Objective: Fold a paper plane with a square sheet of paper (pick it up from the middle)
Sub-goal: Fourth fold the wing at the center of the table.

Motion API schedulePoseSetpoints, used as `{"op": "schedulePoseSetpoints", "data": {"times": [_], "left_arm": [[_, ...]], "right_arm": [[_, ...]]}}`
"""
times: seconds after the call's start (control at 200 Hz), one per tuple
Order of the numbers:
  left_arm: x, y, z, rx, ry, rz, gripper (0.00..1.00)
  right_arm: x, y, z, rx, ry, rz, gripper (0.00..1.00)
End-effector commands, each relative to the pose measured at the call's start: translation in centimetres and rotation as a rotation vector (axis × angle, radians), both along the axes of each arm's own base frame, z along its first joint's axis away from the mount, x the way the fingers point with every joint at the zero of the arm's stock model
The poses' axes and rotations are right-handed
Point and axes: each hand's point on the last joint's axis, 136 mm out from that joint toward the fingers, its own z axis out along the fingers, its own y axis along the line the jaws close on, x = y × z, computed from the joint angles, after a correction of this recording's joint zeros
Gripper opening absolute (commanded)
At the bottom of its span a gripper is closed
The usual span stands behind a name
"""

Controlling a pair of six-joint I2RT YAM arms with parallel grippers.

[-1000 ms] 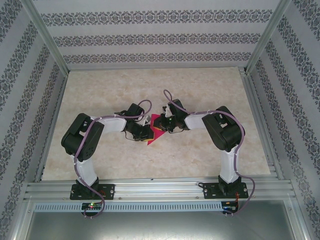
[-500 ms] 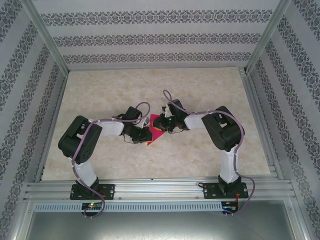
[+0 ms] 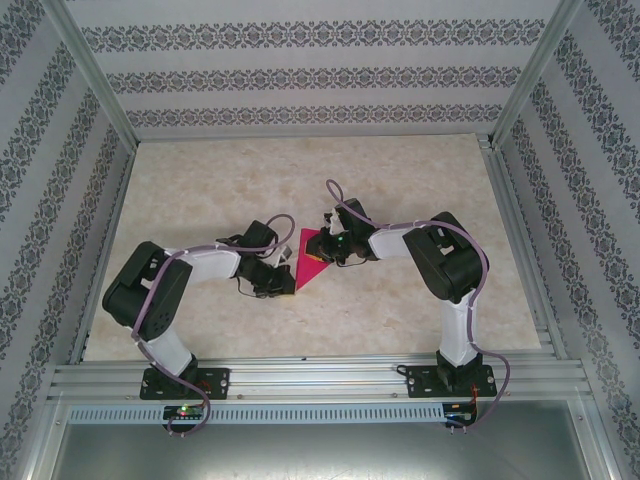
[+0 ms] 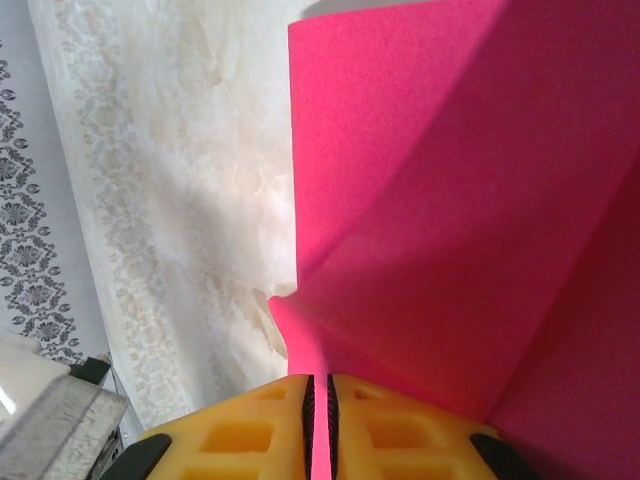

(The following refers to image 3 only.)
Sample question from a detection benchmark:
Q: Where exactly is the pink square paper sheet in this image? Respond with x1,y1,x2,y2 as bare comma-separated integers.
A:
293,227,334,293

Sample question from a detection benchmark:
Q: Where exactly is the grey metal sheet panel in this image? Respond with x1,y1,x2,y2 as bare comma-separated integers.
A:
22,394,621,480

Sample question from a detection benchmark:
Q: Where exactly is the aluminium mounting rail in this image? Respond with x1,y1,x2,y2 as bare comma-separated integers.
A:
47,352,587,402

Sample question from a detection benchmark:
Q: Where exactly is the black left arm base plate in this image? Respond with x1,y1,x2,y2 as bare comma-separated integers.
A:
139,367,231,401

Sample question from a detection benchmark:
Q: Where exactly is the grey slotted cable duct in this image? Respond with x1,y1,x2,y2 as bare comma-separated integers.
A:
67,402,482,426

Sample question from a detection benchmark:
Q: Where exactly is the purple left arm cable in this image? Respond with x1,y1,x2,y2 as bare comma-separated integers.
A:
130,214,296,440

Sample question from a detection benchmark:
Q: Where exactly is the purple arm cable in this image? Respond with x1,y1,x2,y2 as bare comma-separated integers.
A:
130,214,296,440
324,179,512,437

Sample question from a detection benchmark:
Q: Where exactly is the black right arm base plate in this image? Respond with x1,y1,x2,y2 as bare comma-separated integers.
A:
405,363,499,400

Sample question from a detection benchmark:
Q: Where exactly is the aluminium side rail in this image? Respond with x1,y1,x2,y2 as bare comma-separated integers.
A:
477,133,570,362
68,142,137,365

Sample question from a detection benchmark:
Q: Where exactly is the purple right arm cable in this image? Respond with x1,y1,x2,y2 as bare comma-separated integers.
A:
324,179,512,437

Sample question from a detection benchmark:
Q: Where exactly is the aluminium frame post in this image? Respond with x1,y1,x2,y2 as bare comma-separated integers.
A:
492,0,587,147
43,0,140,147

